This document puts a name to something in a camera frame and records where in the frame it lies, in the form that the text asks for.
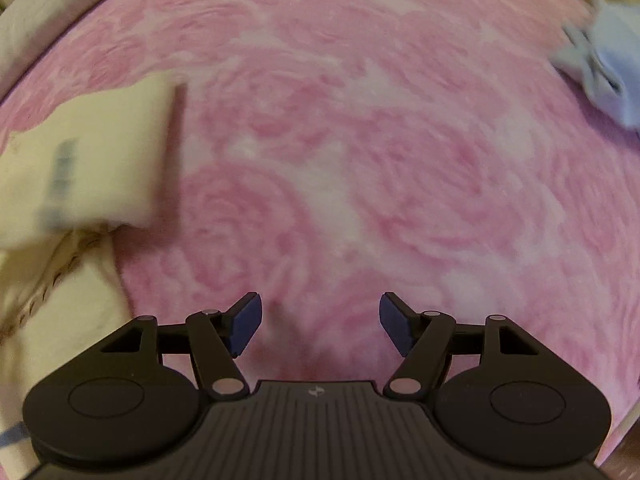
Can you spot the cream knit sweater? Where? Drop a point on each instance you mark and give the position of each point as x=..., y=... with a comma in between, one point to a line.
x=100, y=160

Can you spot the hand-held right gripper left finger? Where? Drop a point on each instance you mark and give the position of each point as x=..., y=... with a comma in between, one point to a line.
x=246, y=325

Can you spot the light blue cloth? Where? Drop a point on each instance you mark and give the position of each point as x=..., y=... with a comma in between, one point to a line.
x=610, y=60

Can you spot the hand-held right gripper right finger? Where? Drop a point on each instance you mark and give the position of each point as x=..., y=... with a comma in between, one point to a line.
x=396, y=325

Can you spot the pink floral blanket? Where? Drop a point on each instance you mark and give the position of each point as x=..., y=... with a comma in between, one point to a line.
x=350, y=160

